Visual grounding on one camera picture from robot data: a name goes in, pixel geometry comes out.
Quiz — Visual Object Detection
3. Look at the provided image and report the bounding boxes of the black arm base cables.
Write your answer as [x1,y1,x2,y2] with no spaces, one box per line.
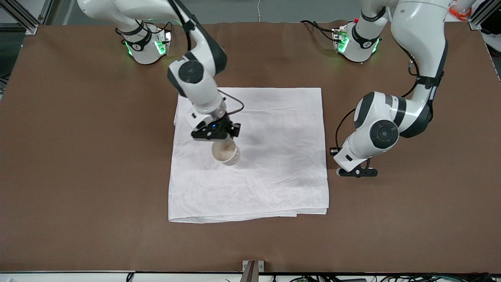
[301,20,338,42]

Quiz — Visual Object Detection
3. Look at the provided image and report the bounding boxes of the grey metal bracket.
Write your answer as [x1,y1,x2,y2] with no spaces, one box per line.
[242,260,265,282]

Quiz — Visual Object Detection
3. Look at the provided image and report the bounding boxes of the aluminium frame profile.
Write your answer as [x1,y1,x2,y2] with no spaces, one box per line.
[0,0,53,35]
[469,0,501,30]

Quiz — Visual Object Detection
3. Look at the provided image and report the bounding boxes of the orange cable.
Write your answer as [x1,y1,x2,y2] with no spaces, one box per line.
[448,0,477,21]

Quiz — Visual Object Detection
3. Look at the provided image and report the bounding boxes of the white cloth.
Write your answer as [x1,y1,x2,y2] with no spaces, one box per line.
[168,87,329,224]

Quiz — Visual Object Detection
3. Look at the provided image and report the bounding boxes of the white paper cup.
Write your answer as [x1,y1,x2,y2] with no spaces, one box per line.
[212,140,241,166]

